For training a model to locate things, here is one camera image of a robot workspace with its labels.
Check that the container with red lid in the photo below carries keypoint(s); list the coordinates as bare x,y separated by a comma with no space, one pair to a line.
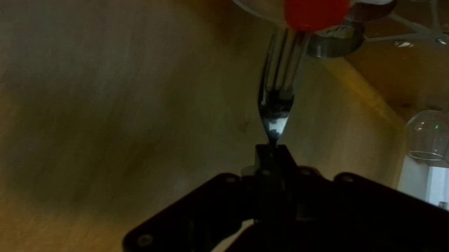
318,13

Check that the silver metal fork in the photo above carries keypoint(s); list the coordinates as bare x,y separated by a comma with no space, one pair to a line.
276,114

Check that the small steel measuring cup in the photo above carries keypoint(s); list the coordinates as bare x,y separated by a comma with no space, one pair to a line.
335,46

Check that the medium steel measuring cup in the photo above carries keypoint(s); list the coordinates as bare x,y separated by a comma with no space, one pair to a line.
370,10

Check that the glass jar white contents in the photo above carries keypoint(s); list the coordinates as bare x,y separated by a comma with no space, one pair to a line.
429,135

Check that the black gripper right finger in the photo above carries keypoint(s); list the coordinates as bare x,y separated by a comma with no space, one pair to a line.
356,210

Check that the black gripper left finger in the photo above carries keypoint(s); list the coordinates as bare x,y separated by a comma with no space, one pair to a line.
211,205

